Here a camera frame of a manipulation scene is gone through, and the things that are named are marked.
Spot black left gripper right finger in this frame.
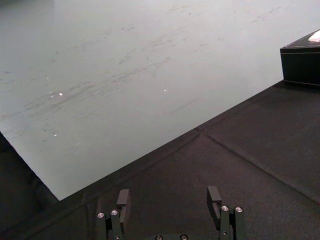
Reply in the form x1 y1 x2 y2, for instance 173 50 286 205
206 185 247 240

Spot black stitched tissue box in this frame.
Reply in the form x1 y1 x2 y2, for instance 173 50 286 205
279 29 320 87

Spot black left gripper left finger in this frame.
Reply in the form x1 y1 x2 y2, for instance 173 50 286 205
96 188 131 240

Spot black table cloth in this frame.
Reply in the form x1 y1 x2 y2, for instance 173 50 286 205
0 80 320 240

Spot white tissue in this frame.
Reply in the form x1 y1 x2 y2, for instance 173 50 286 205
307 31 320 43

